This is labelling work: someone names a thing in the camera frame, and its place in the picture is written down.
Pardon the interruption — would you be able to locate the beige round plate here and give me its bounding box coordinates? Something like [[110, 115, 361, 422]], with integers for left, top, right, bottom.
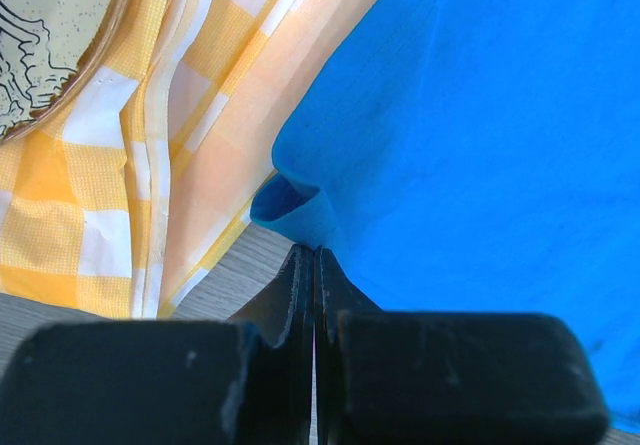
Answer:
[[1, 0, 130, 142]]

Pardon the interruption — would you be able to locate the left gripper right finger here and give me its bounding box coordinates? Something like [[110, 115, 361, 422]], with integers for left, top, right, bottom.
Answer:
[[314, 249, 610, 444]]

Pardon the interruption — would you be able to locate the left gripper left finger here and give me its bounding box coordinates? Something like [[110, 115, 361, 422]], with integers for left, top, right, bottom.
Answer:
[[1, 246, 314, 444]]

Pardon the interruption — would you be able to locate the yellow checkered cloth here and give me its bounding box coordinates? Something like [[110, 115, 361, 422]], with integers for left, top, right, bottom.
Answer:
[[1, 0, 377, 319]]

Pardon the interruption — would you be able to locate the blue t shirt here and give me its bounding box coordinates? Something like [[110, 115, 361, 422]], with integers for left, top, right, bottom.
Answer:
[[251, 0, 639, 432]]

